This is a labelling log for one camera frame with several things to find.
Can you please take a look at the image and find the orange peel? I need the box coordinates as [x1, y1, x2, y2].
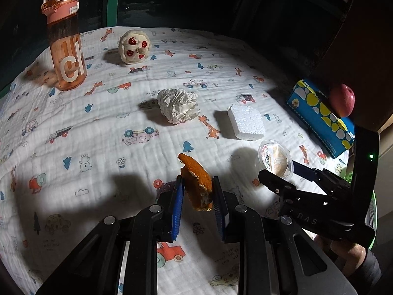
[178, 153, 212, 212]

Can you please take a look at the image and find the jelly cup with label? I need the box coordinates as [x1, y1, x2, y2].
[256, 139, 294, 180]

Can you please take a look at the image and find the white paper ball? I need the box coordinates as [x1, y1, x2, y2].
[157, 88, 200, 125]

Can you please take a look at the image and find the green mesh trash basket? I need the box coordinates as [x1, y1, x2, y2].
[366, 191, 378, 249]

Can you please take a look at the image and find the person's right hand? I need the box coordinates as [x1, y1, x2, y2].
[314, 235, 366, 277]

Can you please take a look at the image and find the blue yellow tissue box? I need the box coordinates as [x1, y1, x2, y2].
[286, 79, 355, 159]

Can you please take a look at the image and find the red apple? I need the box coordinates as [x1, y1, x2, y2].
[329, 84, 355, 118]

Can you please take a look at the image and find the white cartoon print tablecloth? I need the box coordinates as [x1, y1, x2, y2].
[1, 27, 348, 294]

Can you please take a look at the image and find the small plush strawberry toy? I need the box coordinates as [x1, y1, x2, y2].
[118, 30, 151, 65]

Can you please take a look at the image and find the orange water bottle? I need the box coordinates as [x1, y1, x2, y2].
[41, 0, 87, 91]

